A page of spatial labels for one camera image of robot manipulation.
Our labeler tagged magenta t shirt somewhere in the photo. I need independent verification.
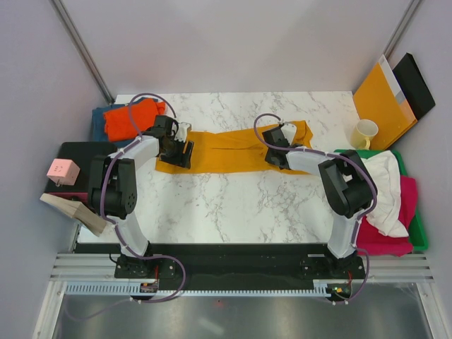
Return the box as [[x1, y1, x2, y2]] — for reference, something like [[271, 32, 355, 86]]
[[357, 175, 418, 257]]

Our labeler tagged black flat box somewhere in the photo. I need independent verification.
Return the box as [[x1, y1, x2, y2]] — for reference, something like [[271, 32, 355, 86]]
[[393, 53, 436, 120]]

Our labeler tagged yellow t shirt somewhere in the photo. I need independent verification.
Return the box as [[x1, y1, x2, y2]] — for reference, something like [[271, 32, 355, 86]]
[[155, 129, 302, 175]]

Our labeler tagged black organizer box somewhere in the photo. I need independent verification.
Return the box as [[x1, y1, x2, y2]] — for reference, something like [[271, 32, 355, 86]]
[[44, 141, 117, 211]]

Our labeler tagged metal frame post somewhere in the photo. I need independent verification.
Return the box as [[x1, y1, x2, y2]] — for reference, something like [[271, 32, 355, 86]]
[[49, 0, 114, 104], [383, 0, 424, 60]]

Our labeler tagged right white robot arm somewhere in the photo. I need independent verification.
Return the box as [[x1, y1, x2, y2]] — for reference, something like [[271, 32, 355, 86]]
[[261, 124, 377, 278]]

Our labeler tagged orange yellow envelope folder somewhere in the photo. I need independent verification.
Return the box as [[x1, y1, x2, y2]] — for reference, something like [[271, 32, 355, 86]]
[[353, 55, 417, 150]]

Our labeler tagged left metal frame post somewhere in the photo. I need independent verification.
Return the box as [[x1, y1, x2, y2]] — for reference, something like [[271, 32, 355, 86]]
[[49, 0, 114, 104]]

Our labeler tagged right metal frame post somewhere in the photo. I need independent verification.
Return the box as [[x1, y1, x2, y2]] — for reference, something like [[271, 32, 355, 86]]
[[383, 0, 424, 60]]

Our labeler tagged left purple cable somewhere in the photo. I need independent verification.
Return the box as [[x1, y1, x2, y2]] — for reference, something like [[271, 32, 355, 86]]
[[63, 93, 188, 321]]

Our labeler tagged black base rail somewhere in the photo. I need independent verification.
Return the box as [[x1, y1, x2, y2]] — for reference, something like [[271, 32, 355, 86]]
[[75, 244, 369, 288]]

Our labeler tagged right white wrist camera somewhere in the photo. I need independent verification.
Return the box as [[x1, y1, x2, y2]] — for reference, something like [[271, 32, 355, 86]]
[[280, 122, 297, 145]]

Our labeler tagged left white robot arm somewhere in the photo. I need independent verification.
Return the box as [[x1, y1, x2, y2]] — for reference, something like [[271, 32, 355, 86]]
[[88, 115, 194, 278]]

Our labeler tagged folded orange t shirt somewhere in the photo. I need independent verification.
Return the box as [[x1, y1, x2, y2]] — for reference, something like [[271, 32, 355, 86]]
[[102, 100, 167, 143]]

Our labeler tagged white t shirt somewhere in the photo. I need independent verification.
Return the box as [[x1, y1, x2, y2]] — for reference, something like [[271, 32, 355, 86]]
[[363, 150, 408, 238]]

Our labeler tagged white slotted cable duct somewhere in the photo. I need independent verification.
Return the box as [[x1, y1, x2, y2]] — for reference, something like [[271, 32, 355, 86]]
[[63, 278, 368, 296]]

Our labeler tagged folded blue t shirt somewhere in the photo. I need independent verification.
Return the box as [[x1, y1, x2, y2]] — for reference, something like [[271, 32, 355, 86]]
[[91, 97, 145, 148]]

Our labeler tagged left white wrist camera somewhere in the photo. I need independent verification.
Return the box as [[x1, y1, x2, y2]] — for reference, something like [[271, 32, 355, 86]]
[[174, 122, 191, 143]]

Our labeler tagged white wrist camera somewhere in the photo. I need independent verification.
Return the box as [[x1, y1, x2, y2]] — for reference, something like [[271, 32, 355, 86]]
[[280, 122, 297, 145], [174, 122, 191, 143]]

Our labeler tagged pink cube power adapter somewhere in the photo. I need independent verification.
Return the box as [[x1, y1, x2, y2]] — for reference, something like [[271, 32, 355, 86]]
[[47, 158, 80, 186]]

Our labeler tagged green plastic tray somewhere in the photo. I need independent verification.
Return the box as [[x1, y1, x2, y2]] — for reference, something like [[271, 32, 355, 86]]
[[332, 148, 430, 252]]

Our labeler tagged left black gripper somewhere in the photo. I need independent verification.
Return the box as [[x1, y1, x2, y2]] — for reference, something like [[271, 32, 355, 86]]
[[160, 136, 194, 170]]

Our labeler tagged pale yellow mug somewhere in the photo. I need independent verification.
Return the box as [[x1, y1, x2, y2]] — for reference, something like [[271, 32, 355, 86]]
[[350, 119, 379, 150]]

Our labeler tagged beige book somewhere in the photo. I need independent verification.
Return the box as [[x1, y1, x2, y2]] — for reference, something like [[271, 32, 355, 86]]
[[40, 194, 107, 237]]

